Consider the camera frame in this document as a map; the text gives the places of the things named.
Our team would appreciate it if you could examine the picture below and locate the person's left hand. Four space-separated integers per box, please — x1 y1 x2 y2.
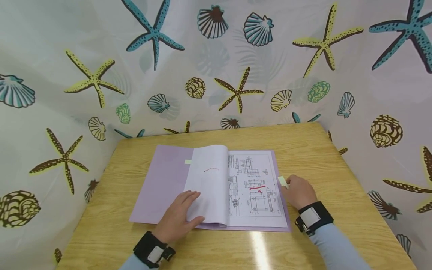
152 190 206 245

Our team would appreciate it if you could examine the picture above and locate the person's right hand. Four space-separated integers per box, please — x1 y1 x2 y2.
281 174 318 211

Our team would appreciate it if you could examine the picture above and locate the white page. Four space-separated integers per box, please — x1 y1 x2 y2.
184 145 230 227

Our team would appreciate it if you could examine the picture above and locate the person's left forearm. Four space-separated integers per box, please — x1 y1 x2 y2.
118 253 153 270

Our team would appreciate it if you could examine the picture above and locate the person's right forearm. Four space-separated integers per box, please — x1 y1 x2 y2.
309 223 372 270

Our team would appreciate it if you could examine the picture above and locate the purple paper folder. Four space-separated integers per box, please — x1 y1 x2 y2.
129 145 292 232

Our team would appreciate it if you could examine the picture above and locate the technical drawing sheet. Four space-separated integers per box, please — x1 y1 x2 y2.
226 150 289 228

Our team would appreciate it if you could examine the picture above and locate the black wrist band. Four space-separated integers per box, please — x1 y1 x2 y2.
133 231 176 269
294 201 335 237

